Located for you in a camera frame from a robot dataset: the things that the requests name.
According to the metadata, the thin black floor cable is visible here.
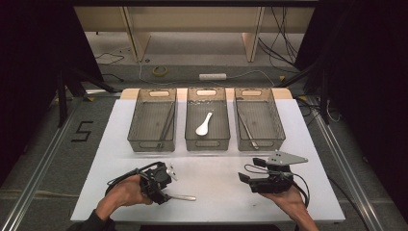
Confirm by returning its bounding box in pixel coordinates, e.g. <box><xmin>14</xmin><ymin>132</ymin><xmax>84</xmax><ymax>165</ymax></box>
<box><xmin>95</xmin><ymin>52</ymin><xmax>125</xmax><ymax>66</ymax></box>

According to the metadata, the right hand-held gripper black cable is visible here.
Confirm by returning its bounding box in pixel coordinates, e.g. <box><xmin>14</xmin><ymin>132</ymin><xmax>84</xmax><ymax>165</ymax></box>
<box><xmin>243</xmin><ymin>164</ymin><xmax>311</xmax><ymax>208</ymax></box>

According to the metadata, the hand-held gripper black cable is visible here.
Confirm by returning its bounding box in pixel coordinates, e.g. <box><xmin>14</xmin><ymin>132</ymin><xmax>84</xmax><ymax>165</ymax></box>
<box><xmin>105</xmin><ymin>161</ymin><xmax>162</xmax><ymax>196</ymax></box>
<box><xmin>243</xmin><ymin>164</ymin><xmax>311</xmax><ymax>208</ymax></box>

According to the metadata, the black metal stand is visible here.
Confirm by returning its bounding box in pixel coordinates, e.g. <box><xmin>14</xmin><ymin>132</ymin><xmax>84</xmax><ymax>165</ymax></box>
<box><xmin>56</xmin><ymin>65</ymin><xmax>118</xmax><ymax>128</ymax></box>
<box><xmin>275</xmin><ymin>61</ymin><xmax>331</xmax><ymax>124</ymax></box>

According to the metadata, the light wooden desk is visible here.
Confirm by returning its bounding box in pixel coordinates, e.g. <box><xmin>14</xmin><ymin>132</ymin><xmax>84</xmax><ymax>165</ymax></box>
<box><xmin>75</xmin><ymin>6</ymin><xmax>316</xmax><ymax>64</ymax></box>

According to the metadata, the white floor cable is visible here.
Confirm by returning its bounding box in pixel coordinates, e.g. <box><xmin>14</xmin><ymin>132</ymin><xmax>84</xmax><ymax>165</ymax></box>
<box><xmin>138</xmin><ymin>61</ymin><xmax>276</xmax><ymax>88</ymax></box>

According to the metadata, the left hand-held gripper black cable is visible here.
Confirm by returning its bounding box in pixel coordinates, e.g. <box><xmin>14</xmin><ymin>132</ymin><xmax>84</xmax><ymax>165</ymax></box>
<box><xmin>105</xmin><ymin>161</ymin><xmax>162</xmax><ymax>196</ymax></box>

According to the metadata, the white ceramic spoon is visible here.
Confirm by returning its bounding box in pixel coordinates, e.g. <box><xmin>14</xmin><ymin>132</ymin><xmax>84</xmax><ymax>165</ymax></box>
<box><xmin>195</xmin><ymin>112</ymin><xmax>214</xmax><ymax>137</ymax></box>

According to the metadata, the white power strip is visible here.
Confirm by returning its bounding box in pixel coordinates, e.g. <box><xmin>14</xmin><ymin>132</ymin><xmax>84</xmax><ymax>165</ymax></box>
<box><xmin>198</xmin><ymin>72</ymin><xmax>227</xmax><ymax>81</ymax></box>

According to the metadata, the person's right hand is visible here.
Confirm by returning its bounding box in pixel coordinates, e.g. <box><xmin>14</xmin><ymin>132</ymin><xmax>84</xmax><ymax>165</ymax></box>
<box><xmin>261</xmin><ymin>186</ymin><xmax>306</xmax><ymax>220</ymax></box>

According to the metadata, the person's left hand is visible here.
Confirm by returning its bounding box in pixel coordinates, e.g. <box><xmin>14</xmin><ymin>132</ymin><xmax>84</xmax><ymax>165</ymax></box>
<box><xmin>107</xmin><ymin>174</ymin><xmax>153</xmax><ymax>208</ymax></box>

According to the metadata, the silver metal cutlery piece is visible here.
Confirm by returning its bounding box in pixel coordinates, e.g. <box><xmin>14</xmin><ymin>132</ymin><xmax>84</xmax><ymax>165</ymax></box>
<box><xmin>238</xmin><ymin>109</ymin><xmax>260</xmax><ymax>151</ymax></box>
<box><xmin>167</xmin><ymin>193</ymin><xmax>197</xmax><ymax>202</ymax></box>

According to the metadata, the clear grey plastic bin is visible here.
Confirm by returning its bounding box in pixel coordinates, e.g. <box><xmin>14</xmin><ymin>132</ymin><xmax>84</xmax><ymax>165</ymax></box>
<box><xmin>184</xmin><ymin>87</ymin><xmax>231</xmax><ymax>152</ymax></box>
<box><xmin>127</xmin><ymin>88</ymin><xmax>178</xmax><ymax>153</ymax></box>
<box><xmin>233</xmin><ymin>88</ymin><xmax>287</xmax><ymax>152</ymax></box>

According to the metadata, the bundle of black cables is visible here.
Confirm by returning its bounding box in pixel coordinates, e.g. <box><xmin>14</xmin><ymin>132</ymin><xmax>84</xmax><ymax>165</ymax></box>
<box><xmin>258</xmin><ymin>7</ymin><xmax>299</xmax><ymax>68</ymax></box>

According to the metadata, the black curtain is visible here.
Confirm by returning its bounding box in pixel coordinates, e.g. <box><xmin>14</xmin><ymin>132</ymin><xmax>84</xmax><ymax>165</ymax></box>
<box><xmin>294</xmin><ymin>0</ymin><xmax>408</xmax><ymax>213</ymax></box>
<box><xmin>0</xmin><ymin>0</ymin><xmax>105</xmax><ymax>187</ymax></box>

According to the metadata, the white table sheet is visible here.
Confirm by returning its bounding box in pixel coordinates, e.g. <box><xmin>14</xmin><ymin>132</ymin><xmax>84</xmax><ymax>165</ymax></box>
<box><xmin>70</xmin><ymin>98</ymin><xmax>346</xmax><ymax>224</ymax></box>

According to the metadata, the aluminium floor rail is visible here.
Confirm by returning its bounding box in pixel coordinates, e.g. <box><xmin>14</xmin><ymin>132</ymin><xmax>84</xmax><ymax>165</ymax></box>
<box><xmin>0</xmin><ymin>95</ymin><xmax>85</xmax><ymax>231</ymax></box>
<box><xmin>307</xmin><ymin>95</ymin><xmax>386</xmax><ymax>231</ymax></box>

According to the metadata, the yellow tape roll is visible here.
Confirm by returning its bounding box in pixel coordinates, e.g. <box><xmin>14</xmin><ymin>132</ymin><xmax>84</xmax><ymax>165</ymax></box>
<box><xmin>152</xmin><ymin>65</ymin><xmax>168</xmax><ymax>77</ymax></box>

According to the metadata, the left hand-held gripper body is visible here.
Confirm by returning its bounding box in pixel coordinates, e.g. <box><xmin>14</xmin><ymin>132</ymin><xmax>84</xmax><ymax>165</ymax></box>
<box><xmin>140</xmin><ymin>161</ymin><xmax>178</xmax><ymax>201</ymax></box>

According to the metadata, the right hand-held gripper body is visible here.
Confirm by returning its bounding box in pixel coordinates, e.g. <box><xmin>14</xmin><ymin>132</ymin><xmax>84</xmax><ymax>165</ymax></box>
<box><xmin>249</xmin><ymin>151</ymin><xmax>309</xmax><ymax>194</ymax></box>

